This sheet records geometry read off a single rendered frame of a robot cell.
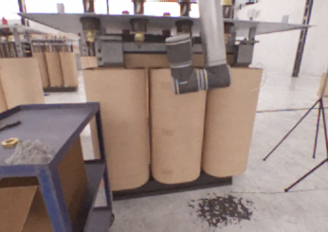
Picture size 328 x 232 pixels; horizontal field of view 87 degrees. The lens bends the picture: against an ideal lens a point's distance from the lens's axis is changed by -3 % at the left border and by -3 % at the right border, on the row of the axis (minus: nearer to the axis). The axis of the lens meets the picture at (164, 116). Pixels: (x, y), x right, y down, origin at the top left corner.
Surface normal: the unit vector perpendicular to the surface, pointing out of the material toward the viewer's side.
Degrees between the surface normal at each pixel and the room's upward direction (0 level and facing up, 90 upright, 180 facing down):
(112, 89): 90
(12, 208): 26
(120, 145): 90
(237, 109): 90
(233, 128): 90
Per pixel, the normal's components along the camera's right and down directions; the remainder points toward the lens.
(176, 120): 0.22, 0.31
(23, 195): 0.07, -0.72
